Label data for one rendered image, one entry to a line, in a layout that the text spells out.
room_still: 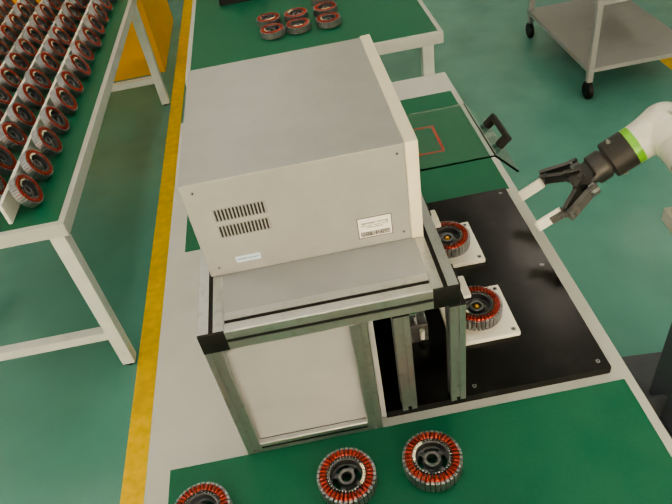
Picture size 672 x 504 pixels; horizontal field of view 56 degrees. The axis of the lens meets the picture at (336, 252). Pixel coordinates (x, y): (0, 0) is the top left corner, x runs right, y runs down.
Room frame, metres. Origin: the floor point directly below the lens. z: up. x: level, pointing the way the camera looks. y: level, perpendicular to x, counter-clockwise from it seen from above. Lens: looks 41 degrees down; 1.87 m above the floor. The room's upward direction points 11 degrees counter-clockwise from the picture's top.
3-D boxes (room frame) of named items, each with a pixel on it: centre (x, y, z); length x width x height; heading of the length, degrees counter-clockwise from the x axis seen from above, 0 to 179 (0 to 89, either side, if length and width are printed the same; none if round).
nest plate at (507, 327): (0.93, -0.29, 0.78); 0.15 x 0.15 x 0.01; 1
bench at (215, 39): (3.42, -0.05, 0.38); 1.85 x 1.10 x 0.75; 1
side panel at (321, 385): (0.72, 0.11, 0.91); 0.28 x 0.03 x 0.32; 91
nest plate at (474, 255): (1.17, -0.28, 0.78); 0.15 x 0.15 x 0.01; 1
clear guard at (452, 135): (1.24, -0.27, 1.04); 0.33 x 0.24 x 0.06; 91
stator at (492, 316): (0.93, -0.29, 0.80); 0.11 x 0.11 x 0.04
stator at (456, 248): (1.17, -0.28, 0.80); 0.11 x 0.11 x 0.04
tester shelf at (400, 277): (1.05, 0.04, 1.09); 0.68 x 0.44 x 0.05; 1
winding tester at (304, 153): (1.06, 0.04, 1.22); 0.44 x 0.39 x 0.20; 1
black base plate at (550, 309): (1.05, -0.27, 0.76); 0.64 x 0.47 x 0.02; 1
